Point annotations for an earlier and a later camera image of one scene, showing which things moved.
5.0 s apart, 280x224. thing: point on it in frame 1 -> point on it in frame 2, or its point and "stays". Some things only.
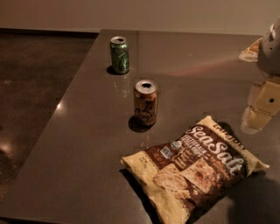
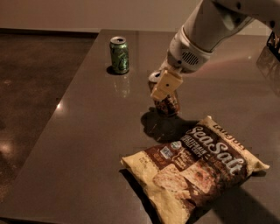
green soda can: [120, 54] stays
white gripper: [269, 57] -> [183, 54]
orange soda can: [145, 101] -> [167, 106]
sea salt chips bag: [182, 178] stays
